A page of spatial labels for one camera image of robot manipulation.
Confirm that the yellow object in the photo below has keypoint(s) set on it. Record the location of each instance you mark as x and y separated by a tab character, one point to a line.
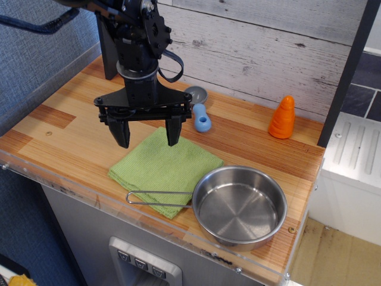
21	280

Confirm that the blue and grey spoon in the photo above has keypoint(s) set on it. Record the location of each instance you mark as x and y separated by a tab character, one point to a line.
202	122

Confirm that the orange toy carrot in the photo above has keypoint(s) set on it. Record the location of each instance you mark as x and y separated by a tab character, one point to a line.
282	123

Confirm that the clear acrylic edge guard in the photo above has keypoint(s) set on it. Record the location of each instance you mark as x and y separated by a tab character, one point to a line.
88	219

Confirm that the green folded cloth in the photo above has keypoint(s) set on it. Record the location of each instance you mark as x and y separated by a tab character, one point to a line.
162	174

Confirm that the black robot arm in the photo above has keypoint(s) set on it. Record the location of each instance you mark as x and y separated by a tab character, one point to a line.
141	38

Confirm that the dark grey right post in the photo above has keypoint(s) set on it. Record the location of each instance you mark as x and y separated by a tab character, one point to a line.
361	37

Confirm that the dark grey left post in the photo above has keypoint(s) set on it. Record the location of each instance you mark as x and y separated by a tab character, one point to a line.
108	49

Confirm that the dark grey post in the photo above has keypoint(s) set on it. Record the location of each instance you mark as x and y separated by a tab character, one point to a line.
361	37
108	49

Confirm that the stainless steel pot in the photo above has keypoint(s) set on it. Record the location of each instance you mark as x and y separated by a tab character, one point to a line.
239	207

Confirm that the white ribbed appliance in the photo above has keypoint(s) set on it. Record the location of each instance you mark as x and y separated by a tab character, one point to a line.
347	192

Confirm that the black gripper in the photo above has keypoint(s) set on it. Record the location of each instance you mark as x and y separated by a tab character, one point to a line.
144	99

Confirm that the silver control panel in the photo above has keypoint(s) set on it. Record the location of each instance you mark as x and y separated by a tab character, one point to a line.
135	266

